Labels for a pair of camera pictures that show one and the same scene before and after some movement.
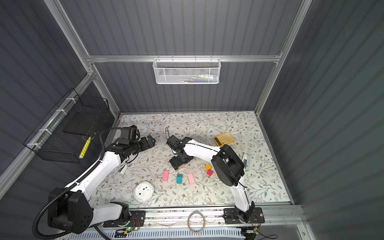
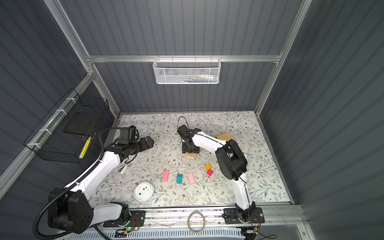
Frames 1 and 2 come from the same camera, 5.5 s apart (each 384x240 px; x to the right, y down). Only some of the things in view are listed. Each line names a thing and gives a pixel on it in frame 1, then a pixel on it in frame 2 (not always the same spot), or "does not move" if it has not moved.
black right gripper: [175, 163] → [184, 149]
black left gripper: [146, 145] does not move
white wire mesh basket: [186, 71] does not move
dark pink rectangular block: [165, 175] does not move
